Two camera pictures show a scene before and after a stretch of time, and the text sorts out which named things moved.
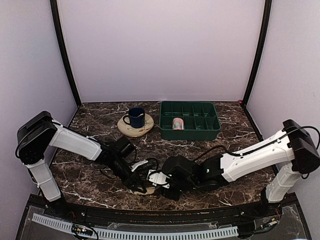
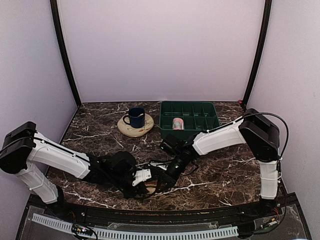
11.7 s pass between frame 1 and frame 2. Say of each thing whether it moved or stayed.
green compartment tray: stayed
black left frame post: stayed
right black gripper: moved
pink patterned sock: stayed
